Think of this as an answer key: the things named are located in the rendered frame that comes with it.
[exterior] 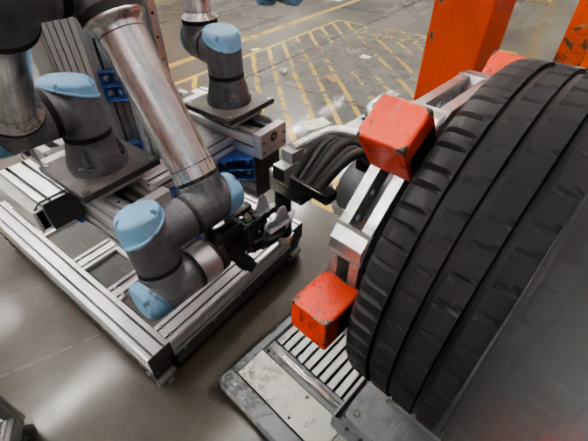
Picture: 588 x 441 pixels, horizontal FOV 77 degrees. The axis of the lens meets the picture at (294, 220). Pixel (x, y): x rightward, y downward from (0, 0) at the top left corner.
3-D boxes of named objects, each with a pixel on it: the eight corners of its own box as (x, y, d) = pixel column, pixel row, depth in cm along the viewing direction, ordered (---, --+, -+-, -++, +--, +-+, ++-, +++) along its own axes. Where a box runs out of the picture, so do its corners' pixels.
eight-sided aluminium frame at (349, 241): (340, 377, 80) (378, 164, 44) (317, 358, 84) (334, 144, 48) (455, 247, 110) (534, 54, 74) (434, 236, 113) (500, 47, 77)
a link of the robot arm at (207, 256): (210, 291, 68) (183, 269, 72) (229, 277, 71) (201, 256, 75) (204, 264, 63) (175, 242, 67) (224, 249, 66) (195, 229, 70)
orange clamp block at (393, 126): (413, 185, 53) (403, 153, 45) (367, 164, 57) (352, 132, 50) (439, 144, 54) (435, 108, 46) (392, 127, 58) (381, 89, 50)
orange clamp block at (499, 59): (508, 100, 71) (534, 57, 70) (469, 88, 75) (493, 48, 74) (508, 115, 77) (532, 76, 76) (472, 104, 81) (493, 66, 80)
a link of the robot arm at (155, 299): (141, 296, 57) (161, 332, 61) (199, 255, 63) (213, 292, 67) (117, 277, 61) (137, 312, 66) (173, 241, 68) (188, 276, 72)
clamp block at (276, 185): (300, 206, 73) (301, 185, 70) (269, 188, 78) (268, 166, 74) (318, 195, 76) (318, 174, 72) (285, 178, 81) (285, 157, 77)
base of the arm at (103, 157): (57, 164, 99) (40, 131, 92) (108, 142, 108) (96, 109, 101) (88, 185, 92) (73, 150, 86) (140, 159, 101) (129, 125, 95)
